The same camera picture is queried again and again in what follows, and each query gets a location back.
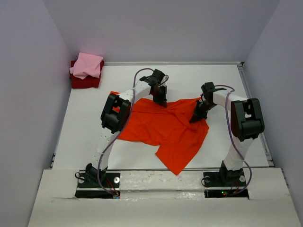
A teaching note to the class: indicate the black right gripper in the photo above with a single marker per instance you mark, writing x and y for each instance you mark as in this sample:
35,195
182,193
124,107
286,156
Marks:
197,115

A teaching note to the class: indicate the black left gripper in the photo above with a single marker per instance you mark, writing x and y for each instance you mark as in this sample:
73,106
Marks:
162,100

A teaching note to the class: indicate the orange t shirt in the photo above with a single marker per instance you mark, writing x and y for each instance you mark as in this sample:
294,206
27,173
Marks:
169,128

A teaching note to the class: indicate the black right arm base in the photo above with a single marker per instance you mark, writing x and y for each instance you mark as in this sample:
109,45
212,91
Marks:
216,188

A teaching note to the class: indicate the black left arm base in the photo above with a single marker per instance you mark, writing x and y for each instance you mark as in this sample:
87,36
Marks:
89,189

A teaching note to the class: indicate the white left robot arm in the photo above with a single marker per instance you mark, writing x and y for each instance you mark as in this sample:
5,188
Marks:
116,114

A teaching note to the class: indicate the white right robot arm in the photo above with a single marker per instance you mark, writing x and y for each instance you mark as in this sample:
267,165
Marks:
245,123

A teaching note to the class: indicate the dark red folded t shirt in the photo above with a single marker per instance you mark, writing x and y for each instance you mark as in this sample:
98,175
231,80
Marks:
88,82

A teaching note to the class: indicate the pink folded t shirt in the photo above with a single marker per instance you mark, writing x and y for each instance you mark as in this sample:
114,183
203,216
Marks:
86,65

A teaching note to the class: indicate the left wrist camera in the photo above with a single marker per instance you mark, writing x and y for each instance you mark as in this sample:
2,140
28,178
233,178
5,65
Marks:
165,79

